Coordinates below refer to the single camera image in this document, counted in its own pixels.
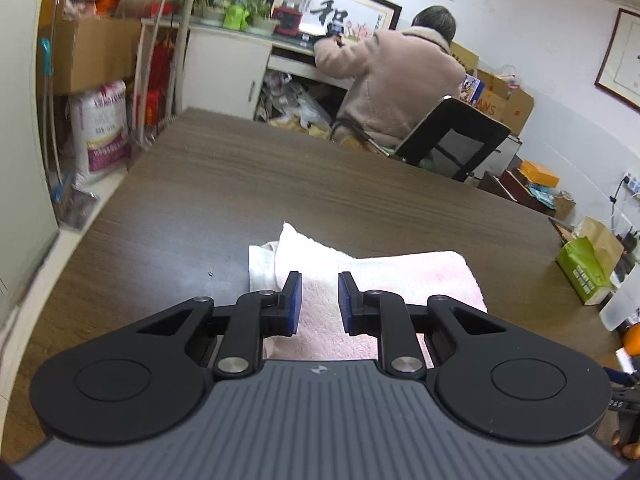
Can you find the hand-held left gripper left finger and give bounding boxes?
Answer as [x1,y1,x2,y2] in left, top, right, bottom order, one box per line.
[132,270,304,381]

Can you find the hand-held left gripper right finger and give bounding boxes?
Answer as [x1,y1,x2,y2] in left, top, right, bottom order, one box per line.
[338,271,508,382]

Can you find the pink towel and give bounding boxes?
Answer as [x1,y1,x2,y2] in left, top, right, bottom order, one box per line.
[248,222,488,363]

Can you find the white plastic container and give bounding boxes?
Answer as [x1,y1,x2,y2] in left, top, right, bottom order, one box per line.
[599,280,640,332]

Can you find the green tissue pack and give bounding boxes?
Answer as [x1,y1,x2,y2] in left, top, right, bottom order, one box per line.
[556,216,625,306]

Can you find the pile of plastic bags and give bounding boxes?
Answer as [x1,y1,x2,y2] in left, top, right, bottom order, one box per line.
[255,72,346,137]

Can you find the black office chair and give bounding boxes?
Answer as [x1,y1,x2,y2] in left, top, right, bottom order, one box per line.
[330,96,512,183]

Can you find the dark red box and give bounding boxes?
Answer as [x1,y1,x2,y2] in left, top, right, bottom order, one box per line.
[500,170,556,213]

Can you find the white drawer unit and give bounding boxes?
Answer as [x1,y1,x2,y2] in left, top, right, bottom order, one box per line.
[482,135,523,181]

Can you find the orange box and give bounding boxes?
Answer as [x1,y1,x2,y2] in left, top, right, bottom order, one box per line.
[519,160,561,188]

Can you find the white desk cabinet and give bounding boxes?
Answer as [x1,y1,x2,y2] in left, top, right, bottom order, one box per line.
[141,17,351,121]

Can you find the small blue printed box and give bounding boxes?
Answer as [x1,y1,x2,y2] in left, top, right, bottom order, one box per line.
[459,74,485,106]

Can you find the open printed cardboard box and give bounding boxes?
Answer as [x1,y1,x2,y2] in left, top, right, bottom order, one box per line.
[472,67,535,136]

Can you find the red gift boxes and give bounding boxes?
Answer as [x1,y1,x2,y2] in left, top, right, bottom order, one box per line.
[134,42,173,128]

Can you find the white printed sack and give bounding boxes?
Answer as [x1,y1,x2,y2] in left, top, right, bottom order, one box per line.
[69,80,130,183]

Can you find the flat brown cardboard box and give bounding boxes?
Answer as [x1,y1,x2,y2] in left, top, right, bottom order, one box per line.
[450,41,480,76]

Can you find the red blender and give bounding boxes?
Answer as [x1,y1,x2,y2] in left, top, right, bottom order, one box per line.
[271,0,315,37]

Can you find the dark framed calligraphy with flowers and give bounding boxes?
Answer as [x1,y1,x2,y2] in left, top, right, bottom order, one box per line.
[266,0,403,41]

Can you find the green bag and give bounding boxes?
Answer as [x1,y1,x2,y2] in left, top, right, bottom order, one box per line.
[223,4,250,31]

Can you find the small potted plant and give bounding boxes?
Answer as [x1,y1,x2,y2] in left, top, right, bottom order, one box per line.
[245,0,281,36]

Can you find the potted plant with tall leaves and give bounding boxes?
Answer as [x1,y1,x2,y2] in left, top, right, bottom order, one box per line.
[192,0,227,26]

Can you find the metal tripod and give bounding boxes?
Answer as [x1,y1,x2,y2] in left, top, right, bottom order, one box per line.
[135,0,231,146]

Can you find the large plain cardboard box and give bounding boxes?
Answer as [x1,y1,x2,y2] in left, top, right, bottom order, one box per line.
[52,17,143,96]

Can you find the grey metal cabinet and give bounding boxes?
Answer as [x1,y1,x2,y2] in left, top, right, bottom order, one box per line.
[0,0,61,326]

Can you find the framed certificate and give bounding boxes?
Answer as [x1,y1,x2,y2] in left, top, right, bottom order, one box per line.
[595,8,640,111]

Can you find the broom with blue handle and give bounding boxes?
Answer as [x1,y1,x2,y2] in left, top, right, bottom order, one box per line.
[41,37,98,231]

